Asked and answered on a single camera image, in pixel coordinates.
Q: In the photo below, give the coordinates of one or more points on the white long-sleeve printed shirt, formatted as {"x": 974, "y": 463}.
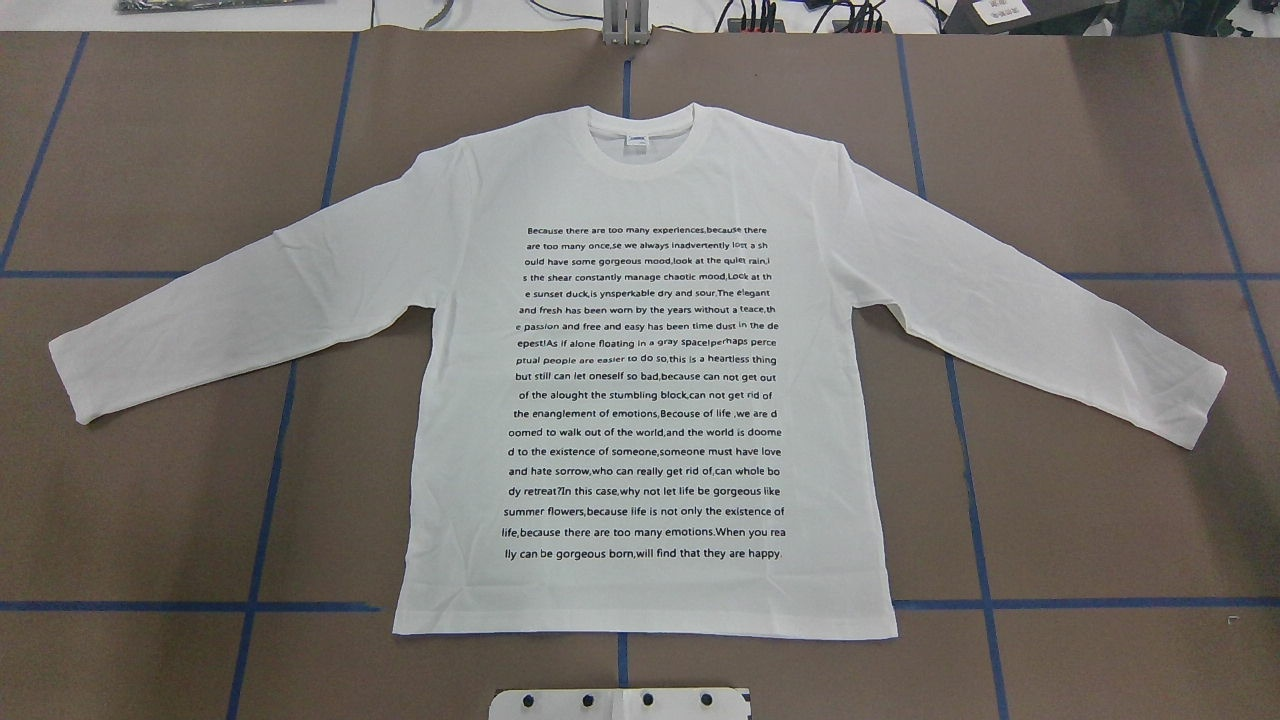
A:
{"x": 642, "y": 410}

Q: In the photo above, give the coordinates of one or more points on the grey aluminium frame post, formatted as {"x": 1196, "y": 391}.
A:
{"x": 626, "y": 22}

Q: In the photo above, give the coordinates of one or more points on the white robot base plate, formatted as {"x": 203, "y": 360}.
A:
{"x": 623, "y": 703}

